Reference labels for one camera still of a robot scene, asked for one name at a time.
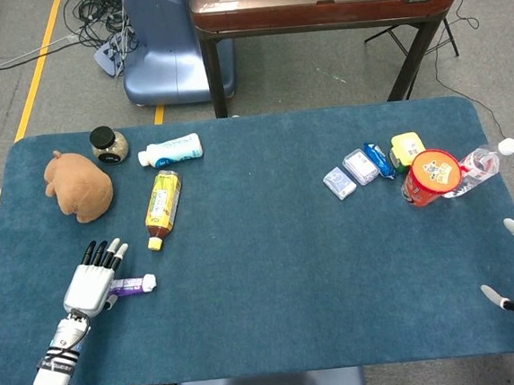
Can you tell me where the white tissue pack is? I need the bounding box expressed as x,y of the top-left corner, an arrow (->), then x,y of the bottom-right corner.
320,164 -> 359,203

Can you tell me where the brown plush toy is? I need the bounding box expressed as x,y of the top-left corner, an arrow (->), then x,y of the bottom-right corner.
40,145 -> 118,228

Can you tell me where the yellow lid green box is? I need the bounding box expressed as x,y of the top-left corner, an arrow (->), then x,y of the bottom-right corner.
387,130 -> 429,175

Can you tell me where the red instant noodle cup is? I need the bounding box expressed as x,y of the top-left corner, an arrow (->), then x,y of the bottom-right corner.
397,146 -> 465,209

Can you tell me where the brown mahjong table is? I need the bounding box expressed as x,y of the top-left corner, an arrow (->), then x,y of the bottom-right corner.
189,0 -> 470,120

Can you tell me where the purple white tube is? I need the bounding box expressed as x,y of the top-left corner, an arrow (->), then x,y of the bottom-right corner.
109,272 -> 160,299

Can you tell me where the white floor cable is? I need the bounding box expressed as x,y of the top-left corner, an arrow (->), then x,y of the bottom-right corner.
0,31 -> 85,81

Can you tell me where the glass jar black lid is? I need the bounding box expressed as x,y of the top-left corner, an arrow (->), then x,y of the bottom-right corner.
87,124 -> 131,166

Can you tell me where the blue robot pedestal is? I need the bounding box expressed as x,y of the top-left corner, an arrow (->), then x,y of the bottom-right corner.
115,0 -> 239,110

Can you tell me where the black floor cable bundle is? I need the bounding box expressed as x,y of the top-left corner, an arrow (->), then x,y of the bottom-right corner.
62,0 -> 140,52

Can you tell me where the yellow label tea bottle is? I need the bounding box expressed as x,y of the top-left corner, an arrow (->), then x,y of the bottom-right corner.
140,168 -> 189,252

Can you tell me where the blue snack packet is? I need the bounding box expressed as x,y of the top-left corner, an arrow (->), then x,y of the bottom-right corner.
362,139 -> 396,183

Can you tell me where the clear purple tissue pack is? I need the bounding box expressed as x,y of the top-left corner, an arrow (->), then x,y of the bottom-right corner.
341,146 -> 381,188

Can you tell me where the grey power strip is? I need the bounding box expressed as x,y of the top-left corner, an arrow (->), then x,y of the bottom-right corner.
91,31 -> 140,80

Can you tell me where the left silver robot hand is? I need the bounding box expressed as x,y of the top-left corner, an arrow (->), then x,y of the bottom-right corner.
57,236 -> 136,322

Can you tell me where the blue table mat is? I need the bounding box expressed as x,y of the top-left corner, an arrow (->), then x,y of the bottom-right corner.
0,91 -> 514,385

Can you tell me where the white blue plastic bottle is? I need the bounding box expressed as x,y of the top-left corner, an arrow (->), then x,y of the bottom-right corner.
136,132 -> 205,171

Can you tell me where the clear water bottle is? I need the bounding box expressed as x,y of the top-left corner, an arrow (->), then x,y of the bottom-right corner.
438,136 -> 514,202

